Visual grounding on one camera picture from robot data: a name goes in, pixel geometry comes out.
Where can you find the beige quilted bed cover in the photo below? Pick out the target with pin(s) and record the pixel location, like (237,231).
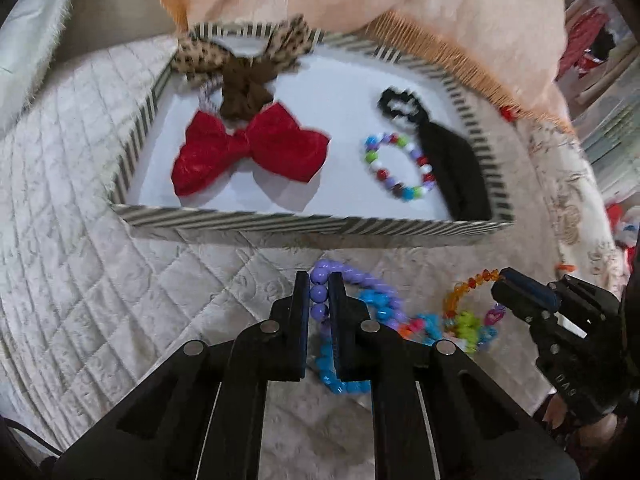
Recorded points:
(75,210)

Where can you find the white round satin pillow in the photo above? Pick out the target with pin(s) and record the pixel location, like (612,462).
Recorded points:
(35,35)

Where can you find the beige rounded sofa cushion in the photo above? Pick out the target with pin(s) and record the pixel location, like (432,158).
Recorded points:
(110,10)

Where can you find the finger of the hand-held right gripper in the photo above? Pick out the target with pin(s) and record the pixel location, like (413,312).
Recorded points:
(520,307)
(532,289)

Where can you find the black cloth headband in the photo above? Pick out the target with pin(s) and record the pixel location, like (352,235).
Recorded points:
(455,170)

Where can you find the person's right hand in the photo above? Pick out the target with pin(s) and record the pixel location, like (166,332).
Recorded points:
(554,412)

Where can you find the peach fringed blanket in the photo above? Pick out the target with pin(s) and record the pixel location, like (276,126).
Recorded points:
(450,20)

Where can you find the small red object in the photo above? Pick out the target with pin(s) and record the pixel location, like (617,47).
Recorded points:
(508,112)

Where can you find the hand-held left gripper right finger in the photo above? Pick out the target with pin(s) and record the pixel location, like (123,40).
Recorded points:
(340,325)

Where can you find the black scrunchie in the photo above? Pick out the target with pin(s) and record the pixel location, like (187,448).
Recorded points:
(382,105)

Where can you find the floral print armrest cushion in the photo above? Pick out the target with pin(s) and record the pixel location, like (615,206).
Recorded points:
(565,200)

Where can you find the red patterned hanging garment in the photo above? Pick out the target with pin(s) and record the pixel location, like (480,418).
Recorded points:
(582,42)

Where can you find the striped shallow cardboard box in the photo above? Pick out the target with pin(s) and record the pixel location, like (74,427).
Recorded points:
(340,125)

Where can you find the leopard print hair bow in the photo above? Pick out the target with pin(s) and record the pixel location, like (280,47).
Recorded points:
(200,55)

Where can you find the red hair bow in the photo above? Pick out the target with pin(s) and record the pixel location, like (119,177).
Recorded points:
(280,145)

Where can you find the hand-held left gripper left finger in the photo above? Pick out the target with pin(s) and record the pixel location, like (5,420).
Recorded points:
(299,325)

